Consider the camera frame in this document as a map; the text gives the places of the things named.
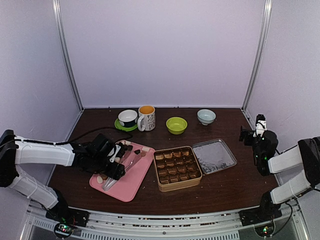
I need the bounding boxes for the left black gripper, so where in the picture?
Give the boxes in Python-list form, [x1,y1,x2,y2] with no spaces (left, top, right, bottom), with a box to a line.
[90,155,126,181]

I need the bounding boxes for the white metal tongs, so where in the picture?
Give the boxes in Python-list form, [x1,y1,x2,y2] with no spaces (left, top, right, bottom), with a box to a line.
[102,150,142,192]

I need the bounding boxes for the bear print tin lid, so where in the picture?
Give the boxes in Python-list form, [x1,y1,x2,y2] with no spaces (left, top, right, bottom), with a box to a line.
[191,138,237,175]

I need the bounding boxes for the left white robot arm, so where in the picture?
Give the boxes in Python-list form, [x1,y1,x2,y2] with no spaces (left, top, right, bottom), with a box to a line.
[0,129,126,222]

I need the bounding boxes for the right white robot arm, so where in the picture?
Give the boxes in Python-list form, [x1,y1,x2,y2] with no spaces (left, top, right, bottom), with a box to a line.
[239,122,320,221]

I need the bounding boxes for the brown chocolate on tray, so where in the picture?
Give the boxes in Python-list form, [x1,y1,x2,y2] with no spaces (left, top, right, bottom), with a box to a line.
[101,175,108,181]

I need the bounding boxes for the white chocolate on tray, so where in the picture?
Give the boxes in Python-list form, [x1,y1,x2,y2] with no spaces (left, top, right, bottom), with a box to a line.
[96,175,104,185]

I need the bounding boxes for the dark heart chocolate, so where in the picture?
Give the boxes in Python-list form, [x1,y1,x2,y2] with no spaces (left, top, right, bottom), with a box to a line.
[134,149,141,155]

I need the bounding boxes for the white cube chocolate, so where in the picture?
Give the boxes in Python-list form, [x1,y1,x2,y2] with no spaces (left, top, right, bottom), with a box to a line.
[141,147,150,153]

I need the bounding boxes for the gold chocolate tin box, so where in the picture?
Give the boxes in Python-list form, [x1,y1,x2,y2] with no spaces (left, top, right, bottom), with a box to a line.
[153,146,203,192]

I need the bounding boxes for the pink plastic tray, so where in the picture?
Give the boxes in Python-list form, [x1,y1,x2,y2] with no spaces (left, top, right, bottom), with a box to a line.
[89,140,155,202]

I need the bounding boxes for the pale blue ceramic bowl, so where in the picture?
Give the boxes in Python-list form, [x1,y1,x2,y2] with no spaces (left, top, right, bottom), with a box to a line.
[197,109,216,126]

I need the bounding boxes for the green saucer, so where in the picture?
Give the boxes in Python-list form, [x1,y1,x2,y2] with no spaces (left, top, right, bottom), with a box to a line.
[114,118,138,132]

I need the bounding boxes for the white dark blue bowl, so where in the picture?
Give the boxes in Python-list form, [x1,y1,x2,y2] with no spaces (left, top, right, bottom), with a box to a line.
[117,109,138,128]

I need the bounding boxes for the white patterned mug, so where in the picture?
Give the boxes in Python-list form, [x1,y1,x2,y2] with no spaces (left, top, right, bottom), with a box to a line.
[137,105,156,132]

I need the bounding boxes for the lime green bowl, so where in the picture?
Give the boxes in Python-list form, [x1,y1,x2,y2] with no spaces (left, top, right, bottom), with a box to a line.
[166,117,188,135]

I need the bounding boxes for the left circuit board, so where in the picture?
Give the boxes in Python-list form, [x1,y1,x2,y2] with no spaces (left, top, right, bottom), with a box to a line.
[53,223,75,239]

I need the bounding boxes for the circuit board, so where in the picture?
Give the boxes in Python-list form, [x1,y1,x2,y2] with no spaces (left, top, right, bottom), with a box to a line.
[254,224,275,238]
[53,223,75,239]

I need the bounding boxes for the right circuit board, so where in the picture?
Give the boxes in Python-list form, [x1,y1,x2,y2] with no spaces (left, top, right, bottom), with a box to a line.
[254,224,275,238]

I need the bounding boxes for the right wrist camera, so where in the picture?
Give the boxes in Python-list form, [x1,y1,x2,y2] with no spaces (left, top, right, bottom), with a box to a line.
[253,114,267,137]

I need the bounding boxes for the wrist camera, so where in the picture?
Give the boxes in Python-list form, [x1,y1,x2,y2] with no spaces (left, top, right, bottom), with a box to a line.
[107,142,126,163]
[253,114,267,137]

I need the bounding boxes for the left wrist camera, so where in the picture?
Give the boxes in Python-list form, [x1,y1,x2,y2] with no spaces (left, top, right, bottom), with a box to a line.
[107,142,126,163]

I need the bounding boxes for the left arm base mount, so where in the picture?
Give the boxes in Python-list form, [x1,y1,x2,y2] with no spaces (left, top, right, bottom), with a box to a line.
[44,208,90,227]

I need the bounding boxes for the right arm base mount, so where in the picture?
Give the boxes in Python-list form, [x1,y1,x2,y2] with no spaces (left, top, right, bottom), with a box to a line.
[238,207,282,227]

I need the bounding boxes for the front aluminium rail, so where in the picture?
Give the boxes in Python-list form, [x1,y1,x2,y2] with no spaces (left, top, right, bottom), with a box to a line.
[19,197,308,240]

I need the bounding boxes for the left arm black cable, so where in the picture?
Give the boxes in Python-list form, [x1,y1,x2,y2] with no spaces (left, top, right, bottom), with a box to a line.
[14,126,133,148]

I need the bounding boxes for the right aluminium frame post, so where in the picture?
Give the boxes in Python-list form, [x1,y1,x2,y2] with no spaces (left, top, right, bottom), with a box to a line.
[241,0,273,112]

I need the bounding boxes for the aluminium frame post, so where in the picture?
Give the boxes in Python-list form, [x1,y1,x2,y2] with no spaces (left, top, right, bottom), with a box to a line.
[241,0,273,112]
[52,0,84,111]

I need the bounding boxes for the left aluminium frame post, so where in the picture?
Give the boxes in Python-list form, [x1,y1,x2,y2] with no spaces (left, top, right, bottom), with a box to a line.
[52,0,84,111]

